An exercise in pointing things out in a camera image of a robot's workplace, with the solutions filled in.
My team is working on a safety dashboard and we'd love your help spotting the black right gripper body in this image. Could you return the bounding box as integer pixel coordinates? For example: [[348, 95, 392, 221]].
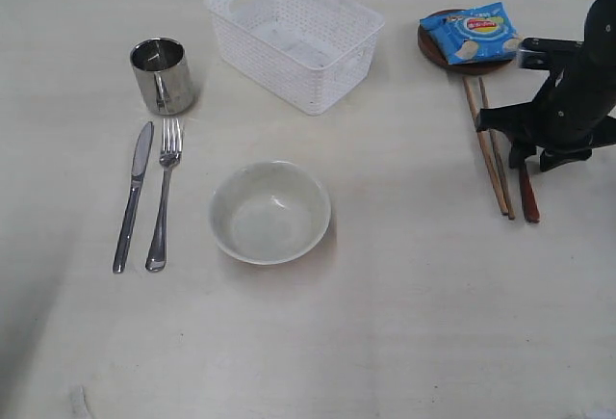
[[475, 0, 615, 172]]

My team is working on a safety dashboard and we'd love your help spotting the brown wooden chopstick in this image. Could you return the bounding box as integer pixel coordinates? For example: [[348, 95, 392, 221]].
[[478, 77, 516, 221], [462, 76, 509, 217]]

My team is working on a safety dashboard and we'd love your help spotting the dark red wooden spoon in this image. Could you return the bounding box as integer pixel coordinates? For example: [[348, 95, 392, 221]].
[[518, 163, 540, 223]]

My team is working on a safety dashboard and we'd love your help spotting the blue chips bag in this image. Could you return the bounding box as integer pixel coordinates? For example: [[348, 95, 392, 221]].
[[419, 1, 526, 66]]

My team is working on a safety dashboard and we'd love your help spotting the brown wooden plate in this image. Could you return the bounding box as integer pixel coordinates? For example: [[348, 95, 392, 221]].
[[416, 7, 517, 77]]

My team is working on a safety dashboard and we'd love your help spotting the white perforated plastic basket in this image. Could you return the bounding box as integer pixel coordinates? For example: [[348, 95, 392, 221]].
[[205, 0, 384, 116]]

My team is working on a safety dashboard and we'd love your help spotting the clear textured glass bowl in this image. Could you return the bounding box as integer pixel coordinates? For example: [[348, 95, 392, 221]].
[[208, 160, 332, 266]]

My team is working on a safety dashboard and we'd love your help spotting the grey metal cup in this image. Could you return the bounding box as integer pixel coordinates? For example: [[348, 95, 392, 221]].
[[129, 38, 196, 117]]

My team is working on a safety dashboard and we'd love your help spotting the silver table knife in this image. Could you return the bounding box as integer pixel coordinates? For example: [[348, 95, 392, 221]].
[[112, 121, 154, 274]]

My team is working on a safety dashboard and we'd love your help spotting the silver metal fork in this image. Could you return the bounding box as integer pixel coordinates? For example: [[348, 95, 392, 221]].
[[145, 118, 183, 273]]

